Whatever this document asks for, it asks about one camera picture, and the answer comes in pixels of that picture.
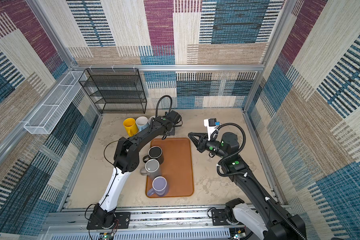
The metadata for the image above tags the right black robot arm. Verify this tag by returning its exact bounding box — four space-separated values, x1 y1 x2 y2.
188 123 307 240

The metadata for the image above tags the purple mug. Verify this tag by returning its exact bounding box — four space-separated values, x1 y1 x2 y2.
147 176 169 197

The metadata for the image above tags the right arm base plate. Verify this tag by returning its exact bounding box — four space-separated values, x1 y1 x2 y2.
208 208 239 226

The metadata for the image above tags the light blue mug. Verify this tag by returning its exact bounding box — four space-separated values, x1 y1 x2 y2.
136 116 150 132

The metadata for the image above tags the yellow mug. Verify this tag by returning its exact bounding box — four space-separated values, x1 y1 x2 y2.
123 118 139 137

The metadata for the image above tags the black wire shelf rack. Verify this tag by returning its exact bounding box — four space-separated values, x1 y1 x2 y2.
79 68 147 114

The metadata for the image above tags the teal blue mug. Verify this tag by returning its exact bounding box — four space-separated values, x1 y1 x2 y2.
148 116 156 125

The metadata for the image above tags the grey mug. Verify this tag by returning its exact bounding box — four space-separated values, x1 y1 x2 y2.
140 159 162 181

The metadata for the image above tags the black mug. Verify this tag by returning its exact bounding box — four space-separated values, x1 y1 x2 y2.
143 146 164 165

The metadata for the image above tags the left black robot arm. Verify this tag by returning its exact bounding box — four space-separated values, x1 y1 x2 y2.
87 95 182 231

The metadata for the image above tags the brown plastic tray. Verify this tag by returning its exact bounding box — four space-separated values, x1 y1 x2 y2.
151 138 194 198

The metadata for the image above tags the aluminium mounting rail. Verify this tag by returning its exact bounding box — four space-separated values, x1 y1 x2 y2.
38 205 259 240

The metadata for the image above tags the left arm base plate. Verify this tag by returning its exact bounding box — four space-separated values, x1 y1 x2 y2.
87 212 131 230

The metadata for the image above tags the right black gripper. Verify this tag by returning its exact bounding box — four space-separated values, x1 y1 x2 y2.
188 132 228 159

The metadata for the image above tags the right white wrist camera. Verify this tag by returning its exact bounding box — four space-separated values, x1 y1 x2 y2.
204 118 221 141

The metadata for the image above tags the white wire mesh basket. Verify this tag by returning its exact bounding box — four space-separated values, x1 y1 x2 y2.
24 71 83 135

